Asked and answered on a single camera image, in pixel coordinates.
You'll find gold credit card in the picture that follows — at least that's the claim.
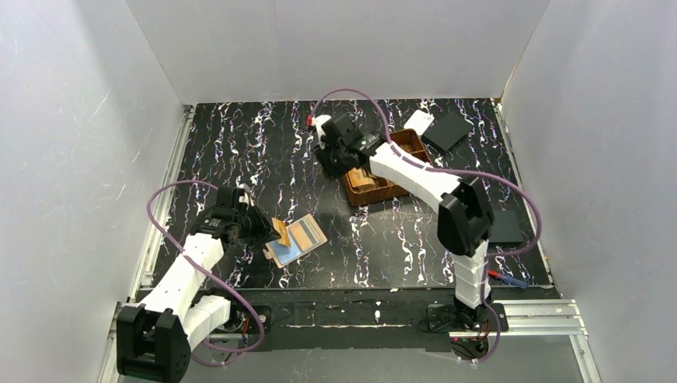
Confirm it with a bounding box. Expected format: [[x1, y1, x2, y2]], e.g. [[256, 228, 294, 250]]
[[271, 218, 291, 247]]

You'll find brown woven divided basket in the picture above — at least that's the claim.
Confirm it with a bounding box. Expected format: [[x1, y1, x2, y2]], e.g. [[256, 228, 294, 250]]
[[343, 129, 438, 207]]

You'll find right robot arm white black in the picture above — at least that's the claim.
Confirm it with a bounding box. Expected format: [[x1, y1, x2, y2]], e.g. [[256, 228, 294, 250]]
[[307, 114, 494, 310]]

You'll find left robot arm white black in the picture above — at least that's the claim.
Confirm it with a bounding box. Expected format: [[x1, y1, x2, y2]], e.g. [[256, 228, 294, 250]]
[[116, 185, 280, 382]]

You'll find white small box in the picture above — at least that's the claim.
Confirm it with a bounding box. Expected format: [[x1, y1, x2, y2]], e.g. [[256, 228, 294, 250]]
[[403, 110, 434, 136]]

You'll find black flat box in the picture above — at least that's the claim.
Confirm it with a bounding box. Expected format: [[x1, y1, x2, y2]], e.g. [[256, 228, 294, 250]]
[[422, 112, 473, 152]]

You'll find black pad on table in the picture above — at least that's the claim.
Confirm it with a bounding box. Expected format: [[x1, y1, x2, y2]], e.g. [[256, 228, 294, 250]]
[[489, 210, 523, 245]]

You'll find red blue screwdriver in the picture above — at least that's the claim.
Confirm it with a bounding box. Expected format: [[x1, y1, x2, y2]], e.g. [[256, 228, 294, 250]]
[[488, 270, 529, 289]]

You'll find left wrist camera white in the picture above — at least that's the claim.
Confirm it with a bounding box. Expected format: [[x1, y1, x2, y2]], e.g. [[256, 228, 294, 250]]
[[238, 184, 254, 206]]

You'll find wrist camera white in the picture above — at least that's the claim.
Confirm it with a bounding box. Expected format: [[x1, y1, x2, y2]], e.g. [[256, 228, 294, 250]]
[[307, 114, 331, 140], [238, 184, 254, 206]]

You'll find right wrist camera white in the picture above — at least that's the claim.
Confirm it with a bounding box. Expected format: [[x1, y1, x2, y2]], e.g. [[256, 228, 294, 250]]
[[307, 114, 331, 140]]

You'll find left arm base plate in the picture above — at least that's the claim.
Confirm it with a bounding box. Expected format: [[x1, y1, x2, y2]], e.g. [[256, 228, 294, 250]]
[[224, 305, 272, 334]]

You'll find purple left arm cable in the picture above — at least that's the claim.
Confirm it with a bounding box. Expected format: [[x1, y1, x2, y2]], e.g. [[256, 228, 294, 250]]
[[146, 180, 267, 369]]

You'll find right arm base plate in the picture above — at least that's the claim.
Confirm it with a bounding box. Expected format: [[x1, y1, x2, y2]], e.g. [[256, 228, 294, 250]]
[[418, 302, 509, 333]]

